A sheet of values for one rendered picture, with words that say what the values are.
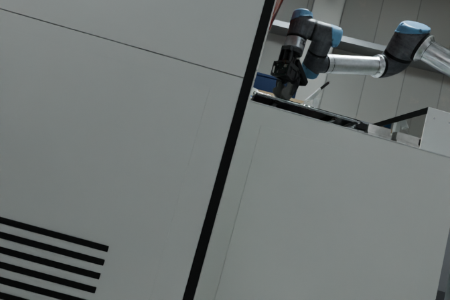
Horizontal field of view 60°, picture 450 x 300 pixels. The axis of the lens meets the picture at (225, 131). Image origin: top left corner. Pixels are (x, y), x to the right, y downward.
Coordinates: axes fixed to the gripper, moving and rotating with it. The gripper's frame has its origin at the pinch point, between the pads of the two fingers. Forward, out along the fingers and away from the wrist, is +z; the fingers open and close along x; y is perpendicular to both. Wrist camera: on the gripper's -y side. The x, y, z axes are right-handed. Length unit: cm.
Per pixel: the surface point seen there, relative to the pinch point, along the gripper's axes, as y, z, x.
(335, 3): -228, -177, -115
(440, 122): -6, -1, 51
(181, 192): 57, 37, 18
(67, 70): 78, 19, -5
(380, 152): 10.1, 13.4, 41.0
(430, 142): -5.1, 5.4, 49.2
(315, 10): -218, -164, -129
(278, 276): 23, 52, 27
